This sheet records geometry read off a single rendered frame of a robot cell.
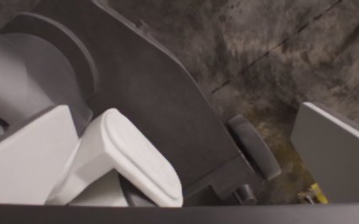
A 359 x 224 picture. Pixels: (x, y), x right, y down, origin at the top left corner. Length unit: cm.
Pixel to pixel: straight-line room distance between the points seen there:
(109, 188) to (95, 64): 21
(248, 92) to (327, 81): 28
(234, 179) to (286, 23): 45
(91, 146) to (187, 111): 22
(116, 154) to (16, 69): 14
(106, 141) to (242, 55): 46
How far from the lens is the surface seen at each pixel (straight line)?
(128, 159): 28
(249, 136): 53
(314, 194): 114
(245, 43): 61
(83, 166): 28
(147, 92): 40
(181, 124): 43
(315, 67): 77
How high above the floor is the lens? 54
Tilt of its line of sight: 62 degrees down
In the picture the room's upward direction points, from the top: 160 degrees clockwise
